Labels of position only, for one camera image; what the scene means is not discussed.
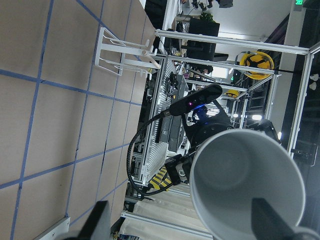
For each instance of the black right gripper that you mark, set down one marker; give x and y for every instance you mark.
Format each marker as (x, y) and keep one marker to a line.
(179, 166)

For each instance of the white wire cup rack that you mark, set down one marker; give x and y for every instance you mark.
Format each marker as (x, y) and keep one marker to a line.
(133, 56)

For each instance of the yellow hard hat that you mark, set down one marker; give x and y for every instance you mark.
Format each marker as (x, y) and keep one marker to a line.
(256, 59)

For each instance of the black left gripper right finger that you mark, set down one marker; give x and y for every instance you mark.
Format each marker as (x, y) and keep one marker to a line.
(267, 224)

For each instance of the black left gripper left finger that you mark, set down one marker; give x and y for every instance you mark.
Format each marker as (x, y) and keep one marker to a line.
(97, 225)

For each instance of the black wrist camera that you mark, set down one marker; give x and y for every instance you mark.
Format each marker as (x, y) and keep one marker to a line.
(195, 100)

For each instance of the grey plastic cup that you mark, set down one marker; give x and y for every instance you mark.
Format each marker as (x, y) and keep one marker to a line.
(233, 167)

